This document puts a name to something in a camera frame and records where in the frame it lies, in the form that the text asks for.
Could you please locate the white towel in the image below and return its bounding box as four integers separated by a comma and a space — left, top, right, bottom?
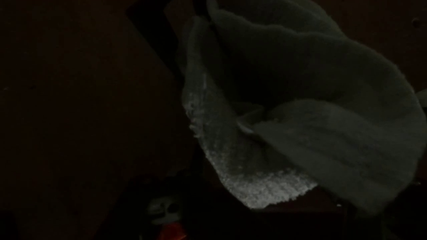
180, 0, 427, 216

